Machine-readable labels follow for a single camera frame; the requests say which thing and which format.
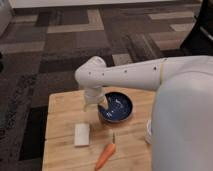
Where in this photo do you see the white object at table edge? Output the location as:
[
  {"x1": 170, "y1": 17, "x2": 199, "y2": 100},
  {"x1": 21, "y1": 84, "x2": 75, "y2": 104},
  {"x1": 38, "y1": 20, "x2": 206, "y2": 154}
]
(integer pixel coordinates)
[{"x1": 145, "y1": 120, "x2": 152, "y2": 144}]

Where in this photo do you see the dark blue ceramic bowl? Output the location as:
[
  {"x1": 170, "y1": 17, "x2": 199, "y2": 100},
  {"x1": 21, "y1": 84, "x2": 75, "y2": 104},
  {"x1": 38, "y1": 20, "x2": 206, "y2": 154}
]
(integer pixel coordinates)
[{"x1": 98, "y1": 92, "x2": 133, "y2": 123}]

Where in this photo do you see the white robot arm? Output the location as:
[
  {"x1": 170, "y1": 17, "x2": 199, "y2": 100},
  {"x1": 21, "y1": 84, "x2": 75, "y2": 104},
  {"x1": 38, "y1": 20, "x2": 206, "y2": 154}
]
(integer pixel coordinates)
[{"x1": 75, "y1": 55, "x2": 213, "y2": 171}]

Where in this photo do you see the orange carrot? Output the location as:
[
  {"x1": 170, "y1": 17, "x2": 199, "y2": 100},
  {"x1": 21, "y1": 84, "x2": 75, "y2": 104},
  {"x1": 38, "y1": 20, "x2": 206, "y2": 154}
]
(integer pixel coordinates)
[{"x1": 95, "y1": 138, "x2": 116, "y2": 171}]

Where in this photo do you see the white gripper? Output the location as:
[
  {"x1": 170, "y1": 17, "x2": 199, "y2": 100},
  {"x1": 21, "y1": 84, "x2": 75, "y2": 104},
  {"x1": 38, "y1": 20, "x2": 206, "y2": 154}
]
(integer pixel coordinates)
[{"x1": 83, "y1": 87, "x2": 109, "y2": 113}]

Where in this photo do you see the black chair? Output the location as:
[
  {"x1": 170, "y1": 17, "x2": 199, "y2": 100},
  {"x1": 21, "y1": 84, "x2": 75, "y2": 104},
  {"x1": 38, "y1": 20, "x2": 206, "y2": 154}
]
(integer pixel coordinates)
[{"x1": 180, "y1": 0, "x2": 213, "y2": 56}]

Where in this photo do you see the white rectangular sponge block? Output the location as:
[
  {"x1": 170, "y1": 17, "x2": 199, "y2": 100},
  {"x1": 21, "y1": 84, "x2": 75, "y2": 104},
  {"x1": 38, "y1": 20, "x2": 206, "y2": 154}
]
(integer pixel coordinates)
[{"x1": 74, "y1": 123, "x2": 90, "y2": 146}]

